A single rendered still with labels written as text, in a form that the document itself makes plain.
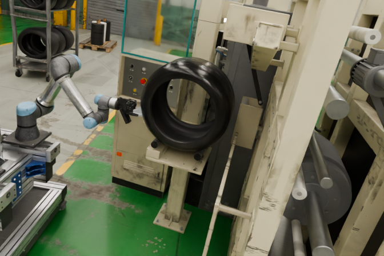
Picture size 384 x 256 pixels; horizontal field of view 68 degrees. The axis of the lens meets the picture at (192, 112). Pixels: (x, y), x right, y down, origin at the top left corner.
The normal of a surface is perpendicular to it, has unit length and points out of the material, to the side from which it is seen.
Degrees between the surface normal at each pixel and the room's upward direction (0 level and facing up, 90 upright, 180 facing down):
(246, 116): 90
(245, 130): 90
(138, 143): 91
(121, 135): 90
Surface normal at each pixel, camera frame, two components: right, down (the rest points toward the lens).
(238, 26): -0.25, 0.32
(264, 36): -0.18, 0.02
